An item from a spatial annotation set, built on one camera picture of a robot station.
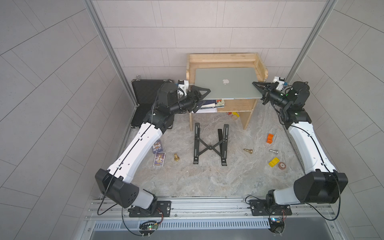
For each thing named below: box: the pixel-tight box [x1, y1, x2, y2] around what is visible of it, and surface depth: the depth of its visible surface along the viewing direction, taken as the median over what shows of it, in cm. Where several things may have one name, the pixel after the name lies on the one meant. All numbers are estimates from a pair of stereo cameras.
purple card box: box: [153, 152, 166, 167], surface depth 87 cm
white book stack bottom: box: [191, 107, 218, 113], surface depth 83 cm
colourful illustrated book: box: [215, 99, 225, 108], surface depth 84 cm
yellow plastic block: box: [268, 157, 280, 168], surface depth 87 cm
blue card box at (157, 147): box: [152, 139, 163, 154], surface depth 91 cm
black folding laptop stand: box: [193, 122, 229, 166], surface depth 88 cm
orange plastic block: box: [267, 133, 274, 144], surface depth 98 cm
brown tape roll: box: [278, 162, 286, 170], surface depth 86 cm
